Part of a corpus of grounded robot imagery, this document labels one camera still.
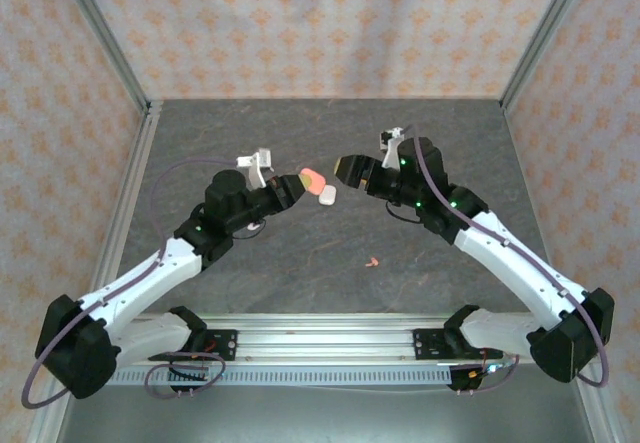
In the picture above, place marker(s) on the pink earbud charging case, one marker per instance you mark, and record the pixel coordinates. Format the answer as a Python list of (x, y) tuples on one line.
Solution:
[(316, 185)]

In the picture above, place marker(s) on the white earbud charging case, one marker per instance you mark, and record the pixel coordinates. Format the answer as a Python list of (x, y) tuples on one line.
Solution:
[(327, 196)]

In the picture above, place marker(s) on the pink earbud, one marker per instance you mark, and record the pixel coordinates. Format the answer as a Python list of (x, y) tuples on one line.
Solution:
[(372, 263)]

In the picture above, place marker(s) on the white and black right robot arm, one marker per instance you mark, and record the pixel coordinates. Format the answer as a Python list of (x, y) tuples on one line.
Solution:
[(505, 268)]

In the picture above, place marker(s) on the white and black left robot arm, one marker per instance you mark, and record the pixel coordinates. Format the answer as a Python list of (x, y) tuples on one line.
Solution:
[(165, 268)]

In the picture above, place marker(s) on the grey sheet metal panel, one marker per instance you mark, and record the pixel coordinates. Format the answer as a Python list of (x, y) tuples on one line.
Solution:
[(325, 418)]

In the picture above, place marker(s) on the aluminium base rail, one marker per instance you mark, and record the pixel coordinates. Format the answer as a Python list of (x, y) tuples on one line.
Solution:
[(325, 335)]

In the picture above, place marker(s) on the aluminium frame post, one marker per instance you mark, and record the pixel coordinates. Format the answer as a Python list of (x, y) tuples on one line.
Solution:
[(545, 33), (102, 33)]

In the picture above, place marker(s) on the narrow aluminium floor rail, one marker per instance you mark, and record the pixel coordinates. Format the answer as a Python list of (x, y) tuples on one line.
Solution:
[(592, 413)]

